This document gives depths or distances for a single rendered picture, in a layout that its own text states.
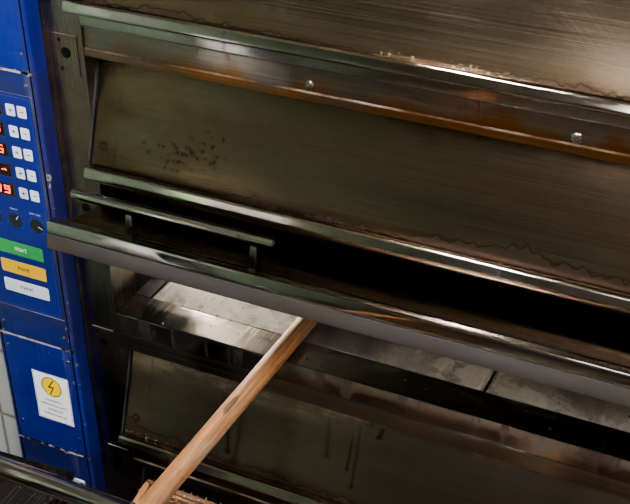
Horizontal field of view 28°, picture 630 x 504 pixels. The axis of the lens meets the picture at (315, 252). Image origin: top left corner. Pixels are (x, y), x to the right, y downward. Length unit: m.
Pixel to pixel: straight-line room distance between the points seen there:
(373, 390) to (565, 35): 0.65
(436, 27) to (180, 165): 0.47
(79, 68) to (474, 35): 0.62
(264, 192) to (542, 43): 0.47
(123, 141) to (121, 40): 0.16
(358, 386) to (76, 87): 0.61
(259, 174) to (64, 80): 0.33
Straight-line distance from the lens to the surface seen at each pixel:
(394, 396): 1.88
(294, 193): 1.74
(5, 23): 1.87
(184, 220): 1.74
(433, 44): 1.55
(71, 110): 1.91
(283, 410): 2.03
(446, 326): 1.58
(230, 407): 1.81
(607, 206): 1.60
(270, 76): 1.69
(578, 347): 1.62
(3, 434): 2.44
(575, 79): 1.50
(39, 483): 1.79
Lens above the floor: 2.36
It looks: 33 degrees down
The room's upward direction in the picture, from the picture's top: 1 degrees counter-clockwise
